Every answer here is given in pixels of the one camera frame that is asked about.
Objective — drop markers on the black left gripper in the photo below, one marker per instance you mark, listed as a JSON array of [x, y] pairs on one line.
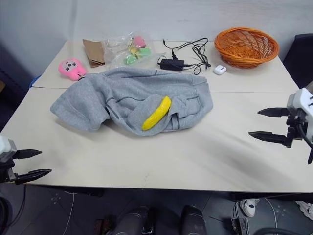
[[7, 172]]

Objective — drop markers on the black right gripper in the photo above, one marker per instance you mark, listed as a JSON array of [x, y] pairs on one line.
[[294, 121]]

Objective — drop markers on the orange wicker basket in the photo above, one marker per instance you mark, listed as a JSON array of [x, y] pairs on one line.
[[244, 60]]

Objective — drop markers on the black chair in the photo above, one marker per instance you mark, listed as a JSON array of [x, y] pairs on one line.
[[299, 58]]

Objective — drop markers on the white earbuds case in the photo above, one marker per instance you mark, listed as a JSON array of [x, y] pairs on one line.
[[219, 69]]

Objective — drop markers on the blue object under table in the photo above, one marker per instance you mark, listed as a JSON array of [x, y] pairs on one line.
[[33, 80]]

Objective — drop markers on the white sneaker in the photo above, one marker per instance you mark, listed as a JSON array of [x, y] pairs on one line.
[[248, 207]]

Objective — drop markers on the white crumpled cloth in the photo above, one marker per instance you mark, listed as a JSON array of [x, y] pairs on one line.
[[305, 208]]

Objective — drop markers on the pink plush toy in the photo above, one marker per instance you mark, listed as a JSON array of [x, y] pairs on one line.
[[69, 68]]

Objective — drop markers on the yellow toy banana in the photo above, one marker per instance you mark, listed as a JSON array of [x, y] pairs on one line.
[[156, 113]]

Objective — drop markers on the black power adapter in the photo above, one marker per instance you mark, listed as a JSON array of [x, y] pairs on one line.
[[171, 64]]

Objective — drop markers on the dark rounded shape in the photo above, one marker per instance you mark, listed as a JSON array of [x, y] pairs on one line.
[[132, 221], [193, 221]]

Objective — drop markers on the brown paper bag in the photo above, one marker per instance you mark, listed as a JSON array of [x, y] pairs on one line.
[[94, 52]]

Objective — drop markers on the grey zip hoodie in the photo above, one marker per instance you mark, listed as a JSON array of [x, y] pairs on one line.
[[137, 83]]

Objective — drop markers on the green foam block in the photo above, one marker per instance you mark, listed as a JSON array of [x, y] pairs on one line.
[[129, 59], [146, 51]]

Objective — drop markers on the clear plastic bag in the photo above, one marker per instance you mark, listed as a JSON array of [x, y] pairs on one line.
[[115, 46]]

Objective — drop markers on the pink foam block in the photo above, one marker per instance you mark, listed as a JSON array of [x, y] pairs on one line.
[[139, 41]]

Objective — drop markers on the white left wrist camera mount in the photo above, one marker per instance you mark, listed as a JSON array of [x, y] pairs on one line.
[[6, 145]]

